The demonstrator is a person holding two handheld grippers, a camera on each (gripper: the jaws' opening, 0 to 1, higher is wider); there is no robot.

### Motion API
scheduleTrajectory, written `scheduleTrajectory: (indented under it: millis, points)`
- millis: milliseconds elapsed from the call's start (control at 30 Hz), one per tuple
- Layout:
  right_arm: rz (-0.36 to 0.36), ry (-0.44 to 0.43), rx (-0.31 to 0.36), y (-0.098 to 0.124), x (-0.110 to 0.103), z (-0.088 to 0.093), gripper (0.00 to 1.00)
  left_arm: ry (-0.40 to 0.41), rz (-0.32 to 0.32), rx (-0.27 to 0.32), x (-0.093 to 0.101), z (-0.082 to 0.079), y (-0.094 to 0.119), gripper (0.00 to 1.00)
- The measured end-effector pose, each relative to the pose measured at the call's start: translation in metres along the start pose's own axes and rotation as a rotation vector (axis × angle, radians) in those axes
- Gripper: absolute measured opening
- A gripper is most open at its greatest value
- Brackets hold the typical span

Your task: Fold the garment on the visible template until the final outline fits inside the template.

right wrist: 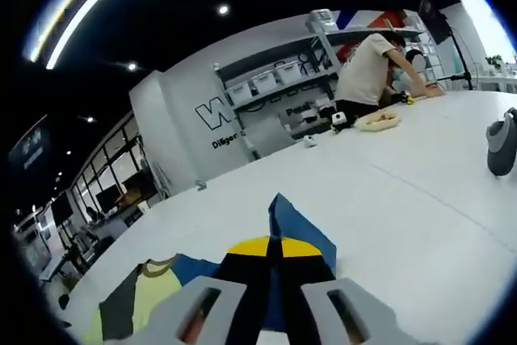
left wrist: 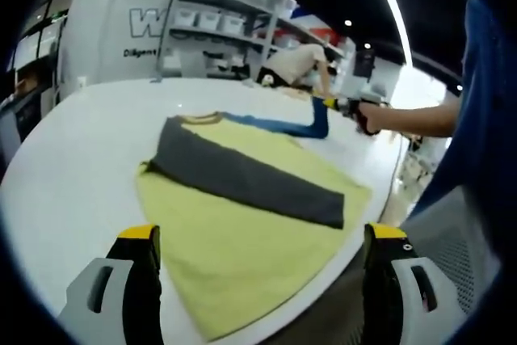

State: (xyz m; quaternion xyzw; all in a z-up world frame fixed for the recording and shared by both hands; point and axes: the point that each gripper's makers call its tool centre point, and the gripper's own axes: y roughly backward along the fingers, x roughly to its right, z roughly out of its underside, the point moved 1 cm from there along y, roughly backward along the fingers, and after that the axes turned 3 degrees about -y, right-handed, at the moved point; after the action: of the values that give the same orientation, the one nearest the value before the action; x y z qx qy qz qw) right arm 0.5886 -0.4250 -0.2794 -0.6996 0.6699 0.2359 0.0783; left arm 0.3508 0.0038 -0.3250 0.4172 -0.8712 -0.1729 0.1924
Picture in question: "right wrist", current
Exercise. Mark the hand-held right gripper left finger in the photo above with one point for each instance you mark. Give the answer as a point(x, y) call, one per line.
point(238, 280)

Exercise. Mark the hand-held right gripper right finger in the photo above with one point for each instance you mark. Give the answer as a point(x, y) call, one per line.
point(307, 276)

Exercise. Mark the yellow blue grey garment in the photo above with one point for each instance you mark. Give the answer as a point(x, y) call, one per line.
point(299, 228)

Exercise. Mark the small grey clip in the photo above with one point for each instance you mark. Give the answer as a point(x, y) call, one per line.
point(200, 186)

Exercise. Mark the small white device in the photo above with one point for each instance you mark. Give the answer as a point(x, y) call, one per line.
point(310, 141)

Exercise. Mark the grey mesh chair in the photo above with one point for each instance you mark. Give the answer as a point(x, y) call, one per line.
point(270, 137)

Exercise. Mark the black computer monitor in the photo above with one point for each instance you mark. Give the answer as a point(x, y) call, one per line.
point(107, 199)

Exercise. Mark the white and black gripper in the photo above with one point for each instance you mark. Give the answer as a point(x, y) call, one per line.
point(339, 120)

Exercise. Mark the row of white storage bins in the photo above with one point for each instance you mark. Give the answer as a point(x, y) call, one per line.
point(264, 80)

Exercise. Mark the grey metal shelving unit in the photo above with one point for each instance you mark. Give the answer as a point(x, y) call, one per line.
point(282, 62)

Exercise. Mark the grey plastic device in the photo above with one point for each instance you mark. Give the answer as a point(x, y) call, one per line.
point(501, 147)

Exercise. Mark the black hanging banner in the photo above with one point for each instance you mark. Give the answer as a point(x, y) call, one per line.
point(30, 143)

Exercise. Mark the black screen on stand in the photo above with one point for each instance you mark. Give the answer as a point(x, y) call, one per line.
point(434, 18)

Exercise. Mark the ceiling light strip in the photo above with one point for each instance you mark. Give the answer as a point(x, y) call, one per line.
point(72, 5)

